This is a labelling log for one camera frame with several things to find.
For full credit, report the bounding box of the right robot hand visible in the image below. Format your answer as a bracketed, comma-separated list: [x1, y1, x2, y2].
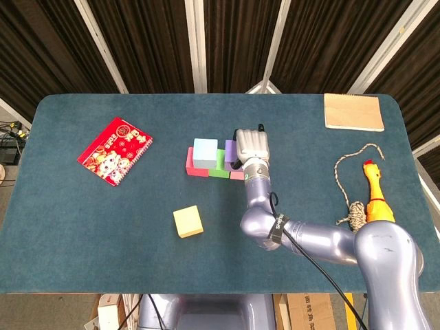
[230, 123, 271, 170]

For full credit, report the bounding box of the purple block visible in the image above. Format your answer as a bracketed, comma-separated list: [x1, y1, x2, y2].
[223, 140, 243, 173]

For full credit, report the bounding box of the light blue block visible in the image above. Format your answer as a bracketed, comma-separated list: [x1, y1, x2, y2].
[192, 137, 219, 169]

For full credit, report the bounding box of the pink block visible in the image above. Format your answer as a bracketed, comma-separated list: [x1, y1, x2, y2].
[185, 146, 210, 178]

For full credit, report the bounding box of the yellow block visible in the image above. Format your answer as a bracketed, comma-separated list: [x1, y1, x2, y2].
[173, 205, 204, 239]

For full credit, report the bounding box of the green foam cube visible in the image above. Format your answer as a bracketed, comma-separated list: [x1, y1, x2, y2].
[208, 149, 230, 179]

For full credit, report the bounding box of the brown kraft paper notepad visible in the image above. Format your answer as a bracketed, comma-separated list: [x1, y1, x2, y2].
[323, 93, 386, 133]

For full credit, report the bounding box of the yellow rubber chicken toy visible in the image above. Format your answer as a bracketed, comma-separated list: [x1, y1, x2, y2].
[362, 159, 396, 224]

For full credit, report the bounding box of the red spiral cartoon notebook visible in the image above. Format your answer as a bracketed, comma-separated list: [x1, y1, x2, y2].
[76, 116, 153, 187]

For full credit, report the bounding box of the dark brown pleated curtain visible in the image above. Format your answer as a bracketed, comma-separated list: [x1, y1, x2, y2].
[0, 0, 440, 173]

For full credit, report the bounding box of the blue-gray robot torso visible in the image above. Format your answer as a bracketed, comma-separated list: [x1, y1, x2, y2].
[139, 294, 276, 330]

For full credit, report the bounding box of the brown cardboard box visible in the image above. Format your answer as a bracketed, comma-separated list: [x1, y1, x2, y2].
[287, 294, 336, 330]

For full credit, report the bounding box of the teal felt table cover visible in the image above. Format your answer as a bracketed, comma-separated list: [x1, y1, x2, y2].
[0, 93, 440, 295]

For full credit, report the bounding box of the white cardboard box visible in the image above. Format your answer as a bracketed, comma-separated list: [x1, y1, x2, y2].
[97, 294, 125, 330]

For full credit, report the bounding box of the black velcro cable strap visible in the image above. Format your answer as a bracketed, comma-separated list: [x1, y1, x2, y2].
[267, 212, 292, 243]

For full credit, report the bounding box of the white partition frame post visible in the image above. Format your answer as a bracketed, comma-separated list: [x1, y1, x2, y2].
[244, 0, 293, 94]
[411, 135, 440, 157]
[184, 0, 208, 94]
[346, 0, 432, 94]
[74, 0, 129, 94]
[0, 98, 32, 130]

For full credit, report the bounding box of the braided beige rope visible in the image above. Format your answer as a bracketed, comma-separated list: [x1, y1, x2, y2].
[333, 143, 386, 233]

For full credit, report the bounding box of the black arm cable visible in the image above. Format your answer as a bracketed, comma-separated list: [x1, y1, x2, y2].
[267, 191, 367, 330]

